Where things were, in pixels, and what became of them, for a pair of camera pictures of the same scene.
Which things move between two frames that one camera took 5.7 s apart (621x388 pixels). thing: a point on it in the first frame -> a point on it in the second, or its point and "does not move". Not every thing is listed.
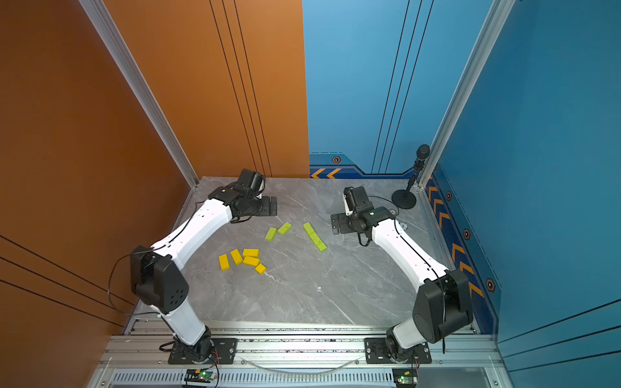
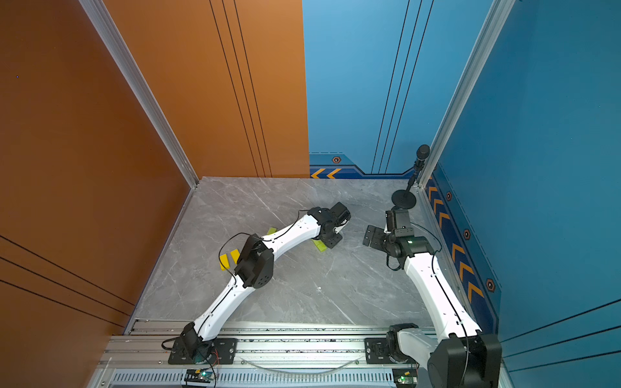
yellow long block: [224, 262] does not move
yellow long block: [236, 256] does not move
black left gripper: [268, 210] -> [335, 242]
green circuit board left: [200, 375] does not move
